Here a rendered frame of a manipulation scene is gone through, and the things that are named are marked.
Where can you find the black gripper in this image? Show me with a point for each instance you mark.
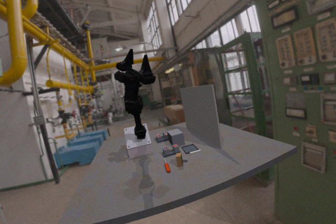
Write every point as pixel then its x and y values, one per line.
pixel 145 75

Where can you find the tan cardboard box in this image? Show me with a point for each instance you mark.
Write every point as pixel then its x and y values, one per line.
pixel 179 160

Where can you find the orange-handled screwdriver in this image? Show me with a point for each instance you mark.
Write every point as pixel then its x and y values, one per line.
pixel 167 167

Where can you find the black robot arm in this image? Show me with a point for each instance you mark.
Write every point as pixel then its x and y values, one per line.
pixel 132 104

